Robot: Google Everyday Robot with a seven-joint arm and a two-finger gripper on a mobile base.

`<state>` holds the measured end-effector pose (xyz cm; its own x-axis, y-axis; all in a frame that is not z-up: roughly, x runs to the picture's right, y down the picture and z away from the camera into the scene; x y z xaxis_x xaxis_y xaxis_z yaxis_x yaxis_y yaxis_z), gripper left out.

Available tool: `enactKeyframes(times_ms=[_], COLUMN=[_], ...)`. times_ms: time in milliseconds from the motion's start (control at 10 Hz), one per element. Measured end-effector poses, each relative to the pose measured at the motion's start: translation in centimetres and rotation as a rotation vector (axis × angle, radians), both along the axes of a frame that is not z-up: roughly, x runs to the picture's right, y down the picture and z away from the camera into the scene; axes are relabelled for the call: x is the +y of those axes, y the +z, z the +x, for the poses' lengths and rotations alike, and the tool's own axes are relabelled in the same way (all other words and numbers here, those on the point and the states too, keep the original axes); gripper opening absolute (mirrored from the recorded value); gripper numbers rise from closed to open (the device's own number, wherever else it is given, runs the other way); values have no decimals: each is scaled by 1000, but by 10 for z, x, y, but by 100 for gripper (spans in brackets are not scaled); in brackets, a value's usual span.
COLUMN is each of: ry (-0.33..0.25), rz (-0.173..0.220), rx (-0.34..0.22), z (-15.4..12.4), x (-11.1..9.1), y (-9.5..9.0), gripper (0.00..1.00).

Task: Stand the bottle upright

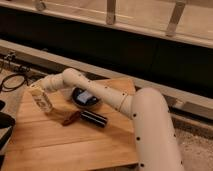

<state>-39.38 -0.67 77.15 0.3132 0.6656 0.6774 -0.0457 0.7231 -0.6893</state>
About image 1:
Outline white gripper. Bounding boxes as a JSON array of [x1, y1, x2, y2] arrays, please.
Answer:
[[29, 84, 53, 113]]

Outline dark bottle with red neck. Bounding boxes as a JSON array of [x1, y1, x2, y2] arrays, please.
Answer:
[[62, 110, 108, 128]]

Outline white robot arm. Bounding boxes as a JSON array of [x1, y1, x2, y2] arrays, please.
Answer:
[[28, 68, 185, 171]]

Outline black object at left edge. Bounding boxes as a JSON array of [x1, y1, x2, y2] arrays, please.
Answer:
[[0, 100, 16, 168]]

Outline wooden board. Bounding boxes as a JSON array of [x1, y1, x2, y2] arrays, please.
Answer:
[[1, 77, 140, 171]]

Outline light blue sponge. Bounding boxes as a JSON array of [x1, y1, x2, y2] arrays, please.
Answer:
[[77, 91, 93, 103]]

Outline black round bowl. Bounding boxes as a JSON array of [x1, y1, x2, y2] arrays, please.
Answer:
[[71, 87, 100, 108]]

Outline black cable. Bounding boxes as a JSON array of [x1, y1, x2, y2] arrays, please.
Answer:
[[0, 53, 44, 93]]

